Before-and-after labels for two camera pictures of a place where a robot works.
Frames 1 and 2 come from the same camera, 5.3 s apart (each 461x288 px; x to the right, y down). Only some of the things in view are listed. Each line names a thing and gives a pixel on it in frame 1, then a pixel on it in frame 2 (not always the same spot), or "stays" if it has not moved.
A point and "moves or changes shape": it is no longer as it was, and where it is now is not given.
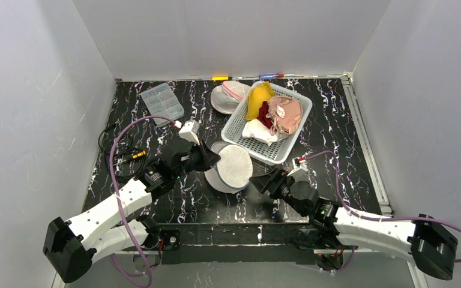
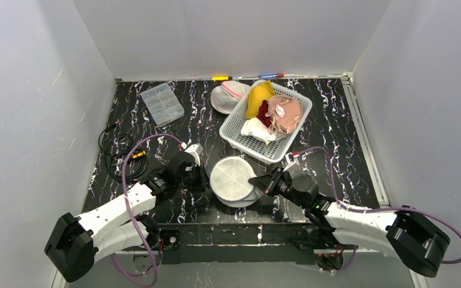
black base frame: (286, 242) stays
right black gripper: (276, 184) stays
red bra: (263, 111) stays
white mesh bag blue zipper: (232, 172) moves or changes shape
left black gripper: (198, 158) → (198, 174)
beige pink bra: (284, 114) stays
